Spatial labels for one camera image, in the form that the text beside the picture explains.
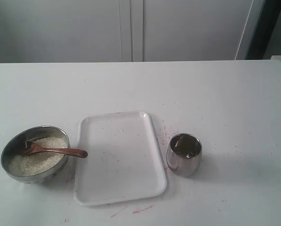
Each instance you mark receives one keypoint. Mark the brown wooden spoon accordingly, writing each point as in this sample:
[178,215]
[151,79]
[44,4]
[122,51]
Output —
[32,148]

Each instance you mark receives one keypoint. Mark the shiny steel cup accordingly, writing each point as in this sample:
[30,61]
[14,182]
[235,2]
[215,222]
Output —
[184,154]

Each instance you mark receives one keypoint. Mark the steel bowl of rice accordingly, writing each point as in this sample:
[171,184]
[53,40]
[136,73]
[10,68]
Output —
[39,167]

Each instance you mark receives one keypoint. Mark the white rectangular tray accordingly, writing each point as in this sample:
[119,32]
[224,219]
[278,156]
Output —
[123,162]

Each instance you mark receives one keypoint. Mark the white cabinet doors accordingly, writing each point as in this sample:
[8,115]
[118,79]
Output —
[34,31]

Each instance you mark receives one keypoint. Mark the dark metal frame post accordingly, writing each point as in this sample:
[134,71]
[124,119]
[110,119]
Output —
[264,28]

